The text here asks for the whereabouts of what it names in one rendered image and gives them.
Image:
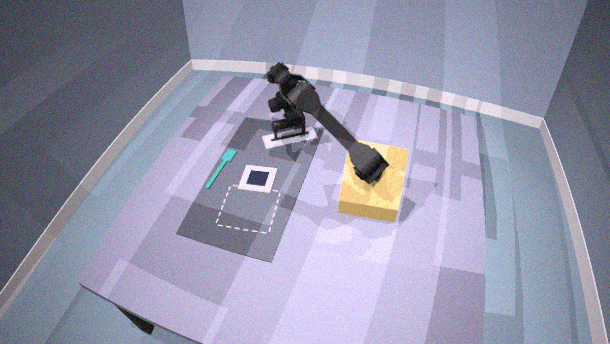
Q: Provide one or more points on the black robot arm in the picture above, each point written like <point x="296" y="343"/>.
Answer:
<point x="368" y="163"/>

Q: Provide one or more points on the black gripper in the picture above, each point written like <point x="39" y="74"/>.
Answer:
<point x="292" y="115"/>

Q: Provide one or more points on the white square tile with dark blue centre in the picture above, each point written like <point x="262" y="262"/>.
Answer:
<point x="257" y="178"/>

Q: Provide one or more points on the turquoise small trowel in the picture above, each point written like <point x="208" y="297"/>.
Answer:
<point x="226" y="157"/>

